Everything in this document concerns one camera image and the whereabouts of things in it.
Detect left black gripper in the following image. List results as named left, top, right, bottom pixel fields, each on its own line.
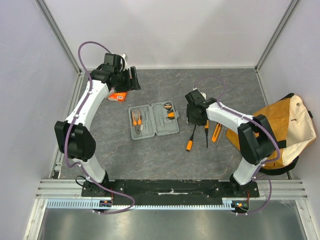
left=114, top=67, right=141, bottom=94

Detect orange handled large screwdriver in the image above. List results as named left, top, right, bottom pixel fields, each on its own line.
left=185, top=125, right=197, bottom=152

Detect orange pliers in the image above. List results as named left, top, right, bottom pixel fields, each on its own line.
left=131, top=108, right=144, bottom=136

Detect grey plastic tool case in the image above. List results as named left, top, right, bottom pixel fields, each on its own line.
left=128, top=100, right=180, bottom=141

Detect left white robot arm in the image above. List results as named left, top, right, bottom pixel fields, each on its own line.
left=54, top=66, right=141, bottom=197

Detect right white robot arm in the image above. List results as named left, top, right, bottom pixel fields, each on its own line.
left=186, top=97, right=280, bottom=197

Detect tan canvas tool bag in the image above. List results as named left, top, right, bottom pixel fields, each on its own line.
left=225, top=92, right=317, bottom=176

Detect orange red cardboard box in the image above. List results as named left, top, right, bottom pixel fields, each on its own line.
left=107, top=92, right=128, bottom=103

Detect orange utility knife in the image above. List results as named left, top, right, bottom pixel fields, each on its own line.
left=211, top=123, right=223, bottom=145

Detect hex key set orange holder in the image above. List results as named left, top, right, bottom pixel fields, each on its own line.
left=166, top=109, right=175, bottom=120

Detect black electrical tape roll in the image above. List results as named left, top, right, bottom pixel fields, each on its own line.
left=163, top=102, right=173, bottom=111

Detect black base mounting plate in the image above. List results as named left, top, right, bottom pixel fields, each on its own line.
left=81, top=178, right=260, bottom=206

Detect orange handled small screwdriver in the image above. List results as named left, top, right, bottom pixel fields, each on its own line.
left=204, top=120, right=209, bottom=148

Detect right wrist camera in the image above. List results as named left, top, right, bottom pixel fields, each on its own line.
left=185, top=88, right=206, bottom=106

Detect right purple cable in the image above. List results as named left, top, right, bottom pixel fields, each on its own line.
left=192, top=75, right=282, bottom=216

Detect purple cable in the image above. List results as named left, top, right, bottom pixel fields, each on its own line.
left=192, top=75, right=282, bottom=216
left=63, top=41, right=136, bottom=215

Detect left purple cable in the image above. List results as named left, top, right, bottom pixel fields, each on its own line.
left=63, top=41, right=136, bottom=215

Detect aluminium frame rail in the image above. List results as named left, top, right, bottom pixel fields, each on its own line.
left=36, top=179, right=307, bottom=200

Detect grey slotted cable duct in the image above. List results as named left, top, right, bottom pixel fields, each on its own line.
left=46, top=199, right=235, bottom=210

